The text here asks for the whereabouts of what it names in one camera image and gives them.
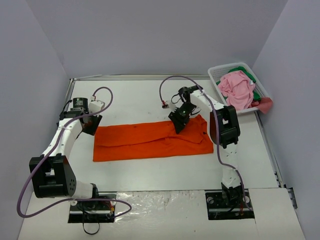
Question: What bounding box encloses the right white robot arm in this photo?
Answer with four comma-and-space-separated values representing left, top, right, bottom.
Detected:
168, 85, 243, 207

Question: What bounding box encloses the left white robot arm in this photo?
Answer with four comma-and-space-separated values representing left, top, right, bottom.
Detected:
29, 96, 105, 209

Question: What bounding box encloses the orange t-shirt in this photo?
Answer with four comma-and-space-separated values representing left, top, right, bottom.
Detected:
93, 115, 214, 162

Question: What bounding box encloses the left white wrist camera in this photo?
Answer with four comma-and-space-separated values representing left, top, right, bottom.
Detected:
88, 100, 105, 115

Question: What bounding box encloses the thin black cable loop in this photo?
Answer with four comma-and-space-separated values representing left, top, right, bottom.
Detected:
82, 207, 101, 236

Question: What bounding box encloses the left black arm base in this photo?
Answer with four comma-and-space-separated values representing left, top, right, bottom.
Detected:
68, 201, 115, 224

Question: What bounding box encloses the salmon pink t-shirt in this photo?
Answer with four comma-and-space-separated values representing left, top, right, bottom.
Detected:
251, 97, 273, 114

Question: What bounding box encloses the white perforated plastic basket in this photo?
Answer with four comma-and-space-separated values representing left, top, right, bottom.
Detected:
207, 61, 271, 117

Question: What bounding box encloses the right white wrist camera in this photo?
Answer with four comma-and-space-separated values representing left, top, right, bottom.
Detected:
161, 100, 178, 112

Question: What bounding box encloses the green t-shirt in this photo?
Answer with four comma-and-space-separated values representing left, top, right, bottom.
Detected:
216, 66, 261, 101

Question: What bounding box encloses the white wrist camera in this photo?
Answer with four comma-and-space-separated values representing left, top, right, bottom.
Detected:
161, 100, 178, 112
88, 100, 105, 115

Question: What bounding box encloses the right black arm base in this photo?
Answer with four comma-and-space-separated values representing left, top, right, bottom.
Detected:
205, 190, 255, 221

